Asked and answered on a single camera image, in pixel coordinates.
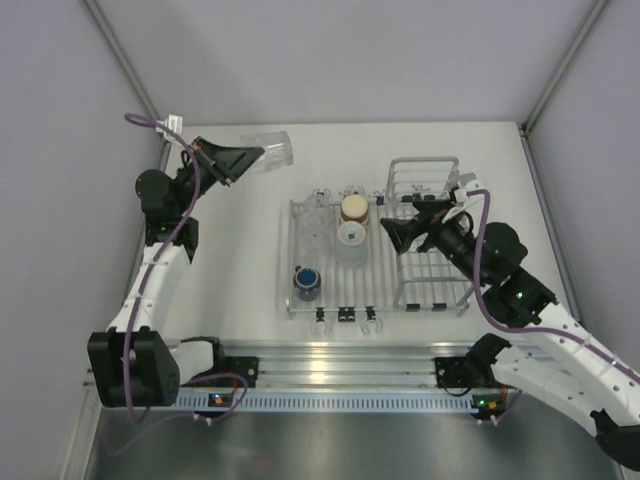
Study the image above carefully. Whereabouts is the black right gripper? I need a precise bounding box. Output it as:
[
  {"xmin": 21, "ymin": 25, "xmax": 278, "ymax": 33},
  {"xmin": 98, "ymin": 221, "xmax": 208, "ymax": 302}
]
[{"xmin": 381, "ymin": 197, "xmax": 488, "ymax": 288}]

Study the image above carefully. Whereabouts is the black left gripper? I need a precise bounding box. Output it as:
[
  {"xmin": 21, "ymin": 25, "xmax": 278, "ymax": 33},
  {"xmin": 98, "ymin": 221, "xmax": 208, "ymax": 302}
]
[{"xmin": 174, "ymin": 137, "xmax": 263, "ymax": 216}]

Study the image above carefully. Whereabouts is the clear plastic tumbler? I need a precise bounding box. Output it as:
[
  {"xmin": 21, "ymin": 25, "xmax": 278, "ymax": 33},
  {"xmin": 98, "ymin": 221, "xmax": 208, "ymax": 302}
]
[
  {"xmin": 303, "ymin": 193, "xmax": 331, "ymax": 220},
  {"xmin": 301, "ymin": 216, "xmax": 332, "ymax": 261},
  {"xmin": 240, "ymin": 131, "xmax": 294, "ymax": 175}
]

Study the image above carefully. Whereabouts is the cream steel cup brown band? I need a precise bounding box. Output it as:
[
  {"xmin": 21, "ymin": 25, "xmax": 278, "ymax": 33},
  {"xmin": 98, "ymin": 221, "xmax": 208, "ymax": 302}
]
[{"xmin": 340, "ymin": 194, "xmax": 369, "ymax": 227}]

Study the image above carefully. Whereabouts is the light blue ceramic mug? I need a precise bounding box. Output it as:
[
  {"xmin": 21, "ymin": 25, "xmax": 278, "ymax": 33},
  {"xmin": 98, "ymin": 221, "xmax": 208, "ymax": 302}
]
[{"xmin": 336, "ymin": 221, "xmax": 368, "ymax": 267}]

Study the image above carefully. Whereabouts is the dark blue ceramic mug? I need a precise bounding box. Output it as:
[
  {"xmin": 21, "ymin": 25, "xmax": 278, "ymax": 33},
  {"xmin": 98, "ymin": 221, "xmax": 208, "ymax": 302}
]
[{"xmin": 292, "ymin": 265, "xmax": 322, "ymax": 302}]

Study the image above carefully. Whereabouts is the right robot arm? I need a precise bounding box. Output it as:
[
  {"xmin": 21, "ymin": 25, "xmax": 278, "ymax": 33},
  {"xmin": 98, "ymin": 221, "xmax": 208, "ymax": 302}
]
[{"xmin": 380, "ymin": 189, "xmax": 639, "ymax": 471}]

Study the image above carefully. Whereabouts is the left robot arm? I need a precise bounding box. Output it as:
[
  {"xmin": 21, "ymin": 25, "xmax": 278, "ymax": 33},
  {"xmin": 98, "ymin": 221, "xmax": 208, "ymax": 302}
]
[{"xmin": 87, "ymin": 137, "xmax": 265, "ymax": 408}]

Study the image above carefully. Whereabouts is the silver upright plate rack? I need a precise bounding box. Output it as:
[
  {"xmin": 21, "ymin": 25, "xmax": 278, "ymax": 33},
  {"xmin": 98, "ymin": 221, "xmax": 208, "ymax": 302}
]
[{"xmin": 385, "ymin": 157, "xmax": 471, "ymax": 316}]

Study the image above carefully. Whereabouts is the silver flat dish rack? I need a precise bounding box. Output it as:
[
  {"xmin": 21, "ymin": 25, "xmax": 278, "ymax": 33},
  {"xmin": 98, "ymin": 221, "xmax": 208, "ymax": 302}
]
[{"xmin": 279, "ymin": 185, "xmax": 398, "ymax": 338}]

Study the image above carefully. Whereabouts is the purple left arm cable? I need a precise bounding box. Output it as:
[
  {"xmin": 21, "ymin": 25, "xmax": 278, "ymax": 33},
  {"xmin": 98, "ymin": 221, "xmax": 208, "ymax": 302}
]
[{"xmin": 122, "ymin": 113, "xmax": 249, "ymax": 426}]

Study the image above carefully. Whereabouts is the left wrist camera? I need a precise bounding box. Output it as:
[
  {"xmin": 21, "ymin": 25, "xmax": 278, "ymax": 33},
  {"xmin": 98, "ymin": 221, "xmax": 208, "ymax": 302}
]
[{"xmin": 155, "ymin": 114, "xmax": 183, "ymax": 144}]

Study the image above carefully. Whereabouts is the aluminium frame post left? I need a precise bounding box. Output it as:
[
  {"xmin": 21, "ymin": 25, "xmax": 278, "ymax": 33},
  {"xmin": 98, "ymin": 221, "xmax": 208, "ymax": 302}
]
[{"xmin": 79, "ymin": 0, "xmax": 159, "ymax": 119}]

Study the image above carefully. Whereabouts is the aluminium frame post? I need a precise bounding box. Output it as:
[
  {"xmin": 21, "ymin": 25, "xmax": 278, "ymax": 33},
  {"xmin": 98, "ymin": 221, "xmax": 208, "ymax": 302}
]
[
  {"xmin": 79, "ymin": 0, "xmax": 159, "ymax": 119},
  {"xmin": 519, "ymin": 0, "xmax": 613, "ymax": 139}
]

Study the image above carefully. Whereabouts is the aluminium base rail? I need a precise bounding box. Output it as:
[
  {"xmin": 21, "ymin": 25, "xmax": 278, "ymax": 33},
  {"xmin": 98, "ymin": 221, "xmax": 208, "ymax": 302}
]
[{"xmin": 223, "ymin": 341, "xmax": 472, "ymax": 392}]

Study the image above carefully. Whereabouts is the perforated cable tray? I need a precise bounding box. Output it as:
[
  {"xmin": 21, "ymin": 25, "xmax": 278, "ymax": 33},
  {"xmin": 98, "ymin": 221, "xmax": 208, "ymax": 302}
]
[{"xmin": 167, "ymin": 390, "xmax": 479, "ymax": 414}]

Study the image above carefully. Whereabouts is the aluminium frame post right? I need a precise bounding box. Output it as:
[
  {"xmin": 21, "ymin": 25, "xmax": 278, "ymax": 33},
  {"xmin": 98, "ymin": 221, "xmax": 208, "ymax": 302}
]
[{"xmin": 519, "ymin": 0, "xmax": 613, "ymax": 139}]

